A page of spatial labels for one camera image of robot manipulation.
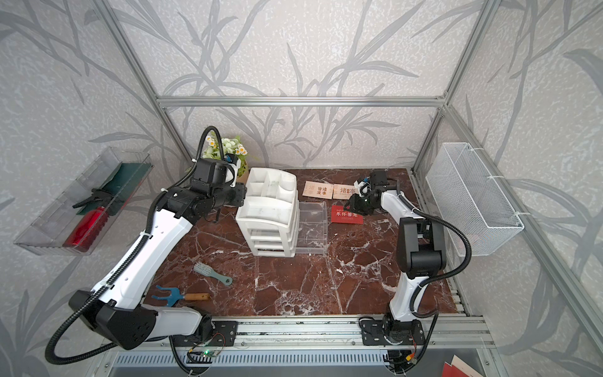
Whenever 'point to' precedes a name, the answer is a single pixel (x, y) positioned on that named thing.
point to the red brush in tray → (85, 230)
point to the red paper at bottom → (448, 371)
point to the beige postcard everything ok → (343, 192)
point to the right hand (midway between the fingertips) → (348, 206)
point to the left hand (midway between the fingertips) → (243, 188)
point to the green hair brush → (201, 269)
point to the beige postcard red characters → (318, 189)
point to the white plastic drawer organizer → (270, 213)
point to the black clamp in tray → (104, 199)
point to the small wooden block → (197, 296)
